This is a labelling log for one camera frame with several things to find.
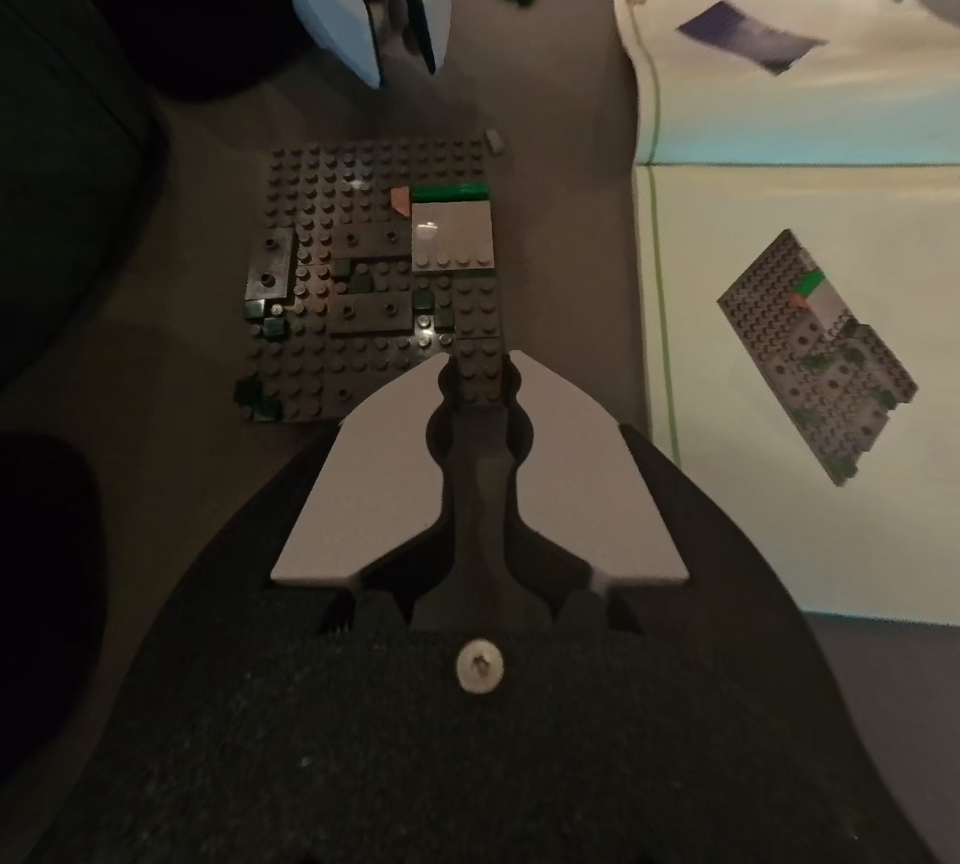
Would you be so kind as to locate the dark green sweatshirt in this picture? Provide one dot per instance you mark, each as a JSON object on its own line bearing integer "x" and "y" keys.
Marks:
{"x": 60, "y": 129}

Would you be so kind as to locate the green flat brick plate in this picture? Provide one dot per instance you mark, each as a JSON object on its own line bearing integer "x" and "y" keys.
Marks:
{"x": 450, "y": 192}

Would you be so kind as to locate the open instruction booklet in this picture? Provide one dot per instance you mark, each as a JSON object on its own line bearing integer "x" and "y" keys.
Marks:
{"x": 750, "y": 129}

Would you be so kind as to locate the grey studded baseplate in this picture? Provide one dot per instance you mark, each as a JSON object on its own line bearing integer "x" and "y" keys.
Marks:
{"x": 315, "y": 197}

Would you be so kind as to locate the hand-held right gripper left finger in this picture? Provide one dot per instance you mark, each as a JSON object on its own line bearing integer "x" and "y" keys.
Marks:
{"x": 367, "y": 497}

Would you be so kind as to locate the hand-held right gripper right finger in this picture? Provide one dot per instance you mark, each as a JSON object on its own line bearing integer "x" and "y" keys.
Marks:
{"x": 592, "y": 497}

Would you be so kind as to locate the small orange brick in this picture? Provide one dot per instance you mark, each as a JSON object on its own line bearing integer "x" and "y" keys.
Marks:
{"x": 403, "y": 201}

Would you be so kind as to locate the small white tile brick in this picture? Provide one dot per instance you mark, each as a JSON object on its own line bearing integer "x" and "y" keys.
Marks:
{"x": 495, "y": 140}

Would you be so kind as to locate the dark grey brick plate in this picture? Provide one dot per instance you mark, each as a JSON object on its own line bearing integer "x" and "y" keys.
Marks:
{"x": 268, "y": 264}
{"x": 367, "y": 313}
{"x": 371, "y": 238}

